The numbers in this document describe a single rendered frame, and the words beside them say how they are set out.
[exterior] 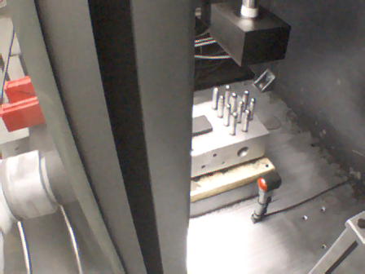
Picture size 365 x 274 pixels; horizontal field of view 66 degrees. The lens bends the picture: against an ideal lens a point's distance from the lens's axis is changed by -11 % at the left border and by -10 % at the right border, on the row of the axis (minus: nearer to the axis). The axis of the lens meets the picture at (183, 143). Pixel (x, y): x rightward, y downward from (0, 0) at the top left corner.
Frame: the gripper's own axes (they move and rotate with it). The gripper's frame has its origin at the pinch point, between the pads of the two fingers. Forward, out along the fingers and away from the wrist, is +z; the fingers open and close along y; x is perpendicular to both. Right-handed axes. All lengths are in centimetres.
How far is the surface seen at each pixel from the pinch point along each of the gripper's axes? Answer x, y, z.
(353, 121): -4.9, -1.0, 29.6
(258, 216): -11.0, -8.8, 7.5
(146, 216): -21.6, 19.2, -10.7
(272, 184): -11.4, -0.1, 7.6
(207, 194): -6.4, -5.2, 0.6
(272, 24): -3.2, 18.6, 8.9
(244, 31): -4.0, 18.6, 4.8
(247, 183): -6.4, -5.9, 7.4
